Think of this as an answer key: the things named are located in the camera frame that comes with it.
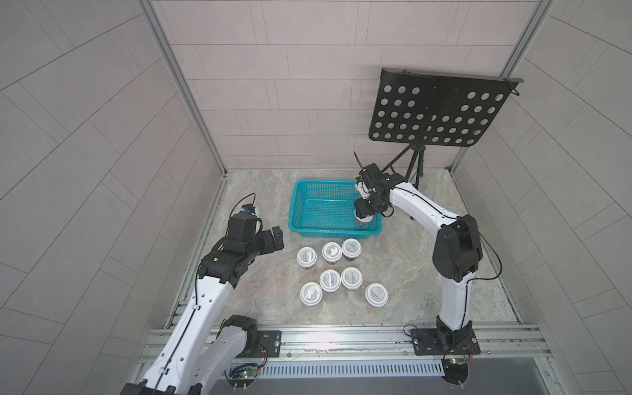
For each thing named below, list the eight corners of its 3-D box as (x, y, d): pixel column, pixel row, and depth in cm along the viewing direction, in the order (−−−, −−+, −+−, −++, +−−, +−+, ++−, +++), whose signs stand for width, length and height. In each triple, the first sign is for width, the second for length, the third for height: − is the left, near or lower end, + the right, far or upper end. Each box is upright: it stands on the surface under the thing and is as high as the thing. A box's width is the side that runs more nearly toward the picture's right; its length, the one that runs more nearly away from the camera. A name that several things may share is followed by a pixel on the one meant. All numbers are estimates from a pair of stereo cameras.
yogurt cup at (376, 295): (364, 310, 79) (367, 304, 74) (363, 290, 83) (365, 283, 78) (385, 310, 79) (389, 304, 74) (382, 290, 83) (386, 283, 78)
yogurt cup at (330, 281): (320, 296, 81) (319, 288, 74) (320, 277, 85) (319, 268, 78) (340, 296, 81) (341, 288, 74) (339, 277, 85) (340, 268, 78)
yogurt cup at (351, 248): (342, 263, 89) (343, 254, 84) (341, 247, 93) (342, 238, 88) (360, 263, 89) (362, 254, 84) (358, 247, 93) (360, 238, 88)
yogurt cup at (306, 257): (297, 272, 87) (295, 264, 81) (299, 255, 91) (297, 246, 86) (316, 272, 87) (316, 264, 81) (317, 255, 91) (316, 246, 86)
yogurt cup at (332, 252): (322, 267, 88) (322, 258, 82) (322, 251, 92) (322, 242, 86) (341, 267, 88) (342, 258, 82) (340, 251, 92) (341, 242, 86)
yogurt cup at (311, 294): (300, 309, 79) (298, 303, 74) (302, 288, 83) (300, 281, 78) (322, 309, 79) (322, 303, 74) (323, 288, 83) (322, 281, 78)
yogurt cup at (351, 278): (341, 293, 83) (342, 286, 77) (340, 274, 87) (341, 267, 81) (361, 293, 83) (363, 286, 77) (359, 274, 87) (361, 267, 81)
